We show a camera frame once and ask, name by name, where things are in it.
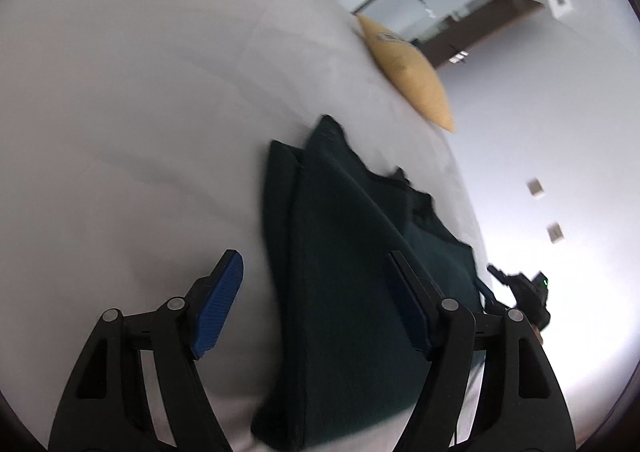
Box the dark green knit garment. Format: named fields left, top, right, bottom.
left=252, top=116, right=482, bottom=451

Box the yellow cushion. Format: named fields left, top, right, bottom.
left=356, top=14, right=454, bottom=132

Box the lower wall socket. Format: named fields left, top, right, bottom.
left=547, top=222, right=564, bottom=244

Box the wall socket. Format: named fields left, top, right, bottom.
left=527, top=178, right=544, bottom=198
left=547, top=222, right=564, bottom=244

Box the upper wall socket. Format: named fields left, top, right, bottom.
left=527, top=178, right=544, bottom=198

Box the glass door with dark frame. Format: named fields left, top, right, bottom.
left=355, top=0, right=544, bottom=68

